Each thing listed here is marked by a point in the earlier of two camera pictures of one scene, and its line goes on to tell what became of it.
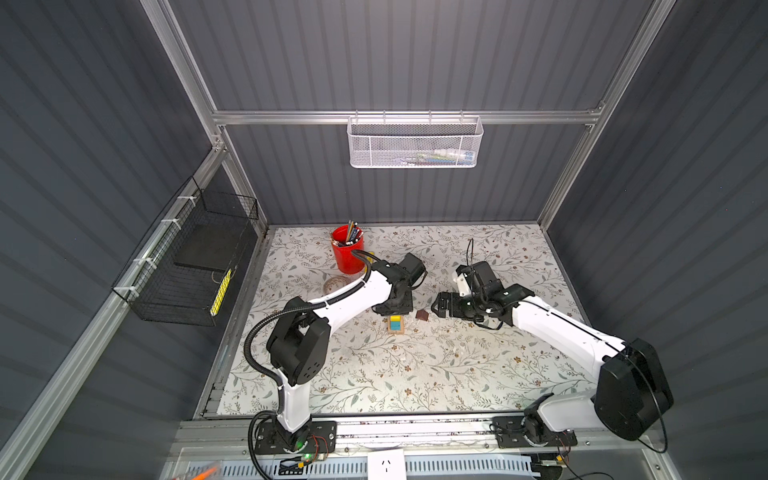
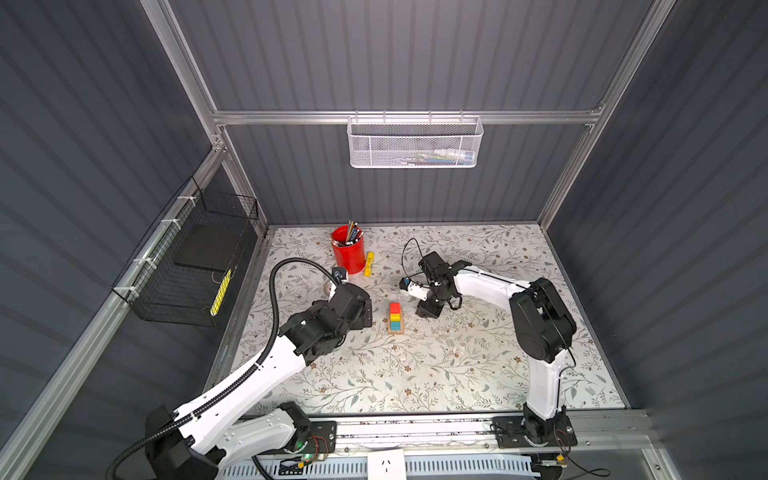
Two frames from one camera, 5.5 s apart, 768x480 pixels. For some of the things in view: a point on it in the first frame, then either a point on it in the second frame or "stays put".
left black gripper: (407, 309) -> (367, 318)
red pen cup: (345, 239) stays put
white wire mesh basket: (414, 142) stays put
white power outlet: (386, 465) stays put
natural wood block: (401, 331) stays put
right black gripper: (452, 310) -> (427, 310)
